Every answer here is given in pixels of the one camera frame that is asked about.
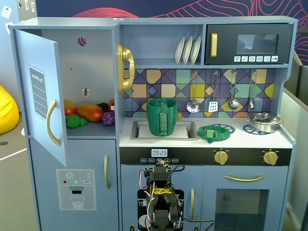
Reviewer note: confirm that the white wall socket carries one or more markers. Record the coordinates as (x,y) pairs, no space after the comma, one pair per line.
(8,27)
(6,11)

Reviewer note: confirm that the grey toy sink basin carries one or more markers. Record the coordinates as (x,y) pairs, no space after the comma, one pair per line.
(135,130)

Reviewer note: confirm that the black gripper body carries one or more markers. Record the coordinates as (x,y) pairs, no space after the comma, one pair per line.
(160,168)

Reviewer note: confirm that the purple toy grapes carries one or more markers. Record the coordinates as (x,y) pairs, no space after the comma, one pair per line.
(108,118)

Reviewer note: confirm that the dark toy blackberries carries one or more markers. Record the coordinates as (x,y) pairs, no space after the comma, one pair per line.
(103,106)

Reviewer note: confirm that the orange toy fruit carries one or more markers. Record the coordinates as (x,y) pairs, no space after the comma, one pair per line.
(111,103)

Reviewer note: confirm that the blue dishwasher door black decal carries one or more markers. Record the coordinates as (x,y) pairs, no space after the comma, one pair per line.
(130,175)

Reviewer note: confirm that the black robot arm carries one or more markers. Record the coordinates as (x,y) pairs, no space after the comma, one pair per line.
(163,211)

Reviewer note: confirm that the green plastic lid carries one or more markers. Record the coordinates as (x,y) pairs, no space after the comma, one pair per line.
(222,134)

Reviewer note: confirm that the blue oven door with window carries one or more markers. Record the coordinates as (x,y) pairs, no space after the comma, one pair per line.
(209,183)

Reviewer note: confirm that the open blue fridge door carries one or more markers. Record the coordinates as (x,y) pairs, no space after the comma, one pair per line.
(31,53)

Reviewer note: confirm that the blue freezer door ice dispenser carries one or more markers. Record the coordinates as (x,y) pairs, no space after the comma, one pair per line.
(43,192)

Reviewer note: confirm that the white toy plate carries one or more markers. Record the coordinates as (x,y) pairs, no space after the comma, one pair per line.
(187,51)
(195,50)
(179,51)

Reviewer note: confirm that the gold toy phone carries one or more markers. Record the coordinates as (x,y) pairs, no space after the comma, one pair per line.
(125,54)

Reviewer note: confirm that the steel spoon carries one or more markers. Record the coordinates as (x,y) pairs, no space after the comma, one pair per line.
(251,104)

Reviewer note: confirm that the gold toy faucet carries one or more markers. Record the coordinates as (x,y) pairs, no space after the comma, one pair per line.
(179,116)

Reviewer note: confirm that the blue wooden toy kitchen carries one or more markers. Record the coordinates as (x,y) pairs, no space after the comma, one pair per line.
(72,24)

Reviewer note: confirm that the gold stove knob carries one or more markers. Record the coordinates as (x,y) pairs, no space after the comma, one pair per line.
(221,157)
(270,157)

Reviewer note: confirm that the red toy fruit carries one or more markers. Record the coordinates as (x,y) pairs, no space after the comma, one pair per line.
(111,109)

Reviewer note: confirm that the yellow beanbag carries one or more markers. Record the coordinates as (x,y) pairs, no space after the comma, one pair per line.
(7,113)

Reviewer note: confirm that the green plastic container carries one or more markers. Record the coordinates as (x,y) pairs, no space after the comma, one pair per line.
(154,120)

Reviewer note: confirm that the green toy fruit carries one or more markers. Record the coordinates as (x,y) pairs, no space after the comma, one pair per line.
(73,121)

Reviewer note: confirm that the grey desk partition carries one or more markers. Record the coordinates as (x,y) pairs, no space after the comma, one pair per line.
(297,144)

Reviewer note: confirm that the steel skimmer utensil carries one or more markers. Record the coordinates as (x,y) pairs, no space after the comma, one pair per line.
(193,106)

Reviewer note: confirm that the orange toy mango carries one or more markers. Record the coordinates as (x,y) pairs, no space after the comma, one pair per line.
(90,112)

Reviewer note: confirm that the steel pot with lid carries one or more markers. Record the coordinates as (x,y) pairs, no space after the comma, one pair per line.
(264,126)

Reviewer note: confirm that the steel ladle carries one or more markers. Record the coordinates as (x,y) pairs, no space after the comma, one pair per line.
(233,104)

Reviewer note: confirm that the red orange toy peach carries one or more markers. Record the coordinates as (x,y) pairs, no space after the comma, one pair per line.
(70,108)

